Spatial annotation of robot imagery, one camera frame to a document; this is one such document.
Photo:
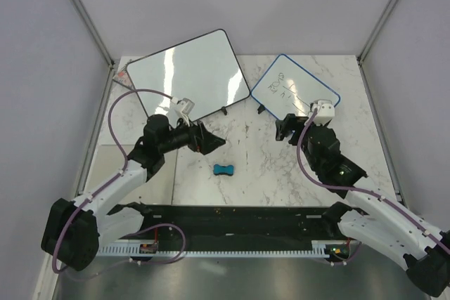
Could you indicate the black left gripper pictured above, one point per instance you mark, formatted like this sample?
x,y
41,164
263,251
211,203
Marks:
x,y
197,134

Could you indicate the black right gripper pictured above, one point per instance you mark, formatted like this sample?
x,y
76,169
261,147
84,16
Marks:
x,y
290,123

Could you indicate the blue whiteboard eraser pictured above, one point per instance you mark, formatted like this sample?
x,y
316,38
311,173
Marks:
x,y
223,170

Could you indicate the blue framed small whiteboard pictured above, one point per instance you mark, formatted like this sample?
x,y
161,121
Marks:
x,y
287,87

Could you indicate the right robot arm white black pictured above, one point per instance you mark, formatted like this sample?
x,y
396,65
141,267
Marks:
x,y
365,214

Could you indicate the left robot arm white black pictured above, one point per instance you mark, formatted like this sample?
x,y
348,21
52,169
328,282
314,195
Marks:
x,y
76,229

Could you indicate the black framed large whiteboard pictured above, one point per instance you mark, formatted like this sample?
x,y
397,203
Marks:
x,y
204,70

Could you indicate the black board foot clip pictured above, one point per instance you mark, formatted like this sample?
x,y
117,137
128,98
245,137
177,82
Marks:
x,y
260,109

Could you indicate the flat packet with red label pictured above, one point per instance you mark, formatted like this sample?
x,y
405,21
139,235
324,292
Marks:
x,y
121,76

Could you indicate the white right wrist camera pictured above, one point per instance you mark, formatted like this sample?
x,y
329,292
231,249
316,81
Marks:
x,y
321,112

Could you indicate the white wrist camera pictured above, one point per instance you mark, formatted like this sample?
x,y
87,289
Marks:
x,y
182,107
321,112

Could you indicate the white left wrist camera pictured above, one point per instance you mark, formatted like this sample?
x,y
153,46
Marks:
x,y
182,107

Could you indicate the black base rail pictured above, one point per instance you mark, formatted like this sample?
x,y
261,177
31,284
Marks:
x,y
221,227

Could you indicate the white slotted cable duct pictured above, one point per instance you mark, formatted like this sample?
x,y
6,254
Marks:
x,y
142,249

